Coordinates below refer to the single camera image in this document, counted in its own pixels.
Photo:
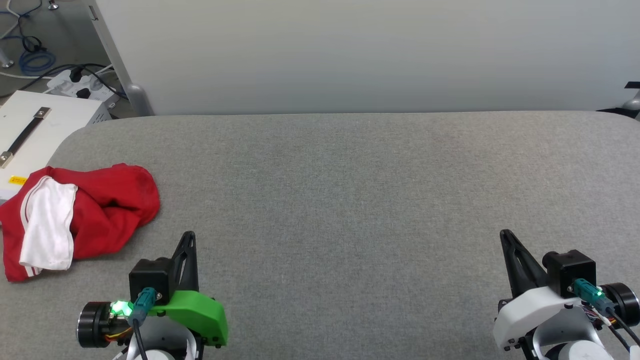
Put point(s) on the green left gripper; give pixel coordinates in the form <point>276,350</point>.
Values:
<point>200,312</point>

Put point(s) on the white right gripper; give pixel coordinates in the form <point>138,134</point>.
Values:
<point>535,315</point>

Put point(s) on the red and white shirt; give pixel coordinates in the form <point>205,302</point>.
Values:
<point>115,200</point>

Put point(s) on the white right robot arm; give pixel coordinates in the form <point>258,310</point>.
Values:
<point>622,298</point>

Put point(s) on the yellow warning label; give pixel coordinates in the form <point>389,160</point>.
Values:
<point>18,180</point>

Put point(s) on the white metal equipment box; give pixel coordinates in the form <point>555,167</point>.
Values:
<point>60,120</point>

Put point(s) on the white power strip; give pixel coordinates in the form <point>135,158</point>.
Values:
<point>65,86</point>

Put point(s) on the white partition panel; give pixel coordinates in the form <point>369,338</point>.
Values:
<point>350,50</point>

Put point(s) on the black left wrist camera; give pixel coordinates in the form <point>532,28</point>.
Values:
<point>150,277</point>

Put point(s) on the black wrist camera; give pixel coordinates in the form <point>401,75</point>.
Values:
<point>567,270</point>
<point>150,277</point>

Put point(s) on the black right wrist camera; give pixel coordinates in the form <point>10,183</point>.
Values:
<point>567,270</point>

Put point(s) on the white slanted frame leg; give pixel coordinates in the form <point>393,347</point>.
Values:
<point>632,102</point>

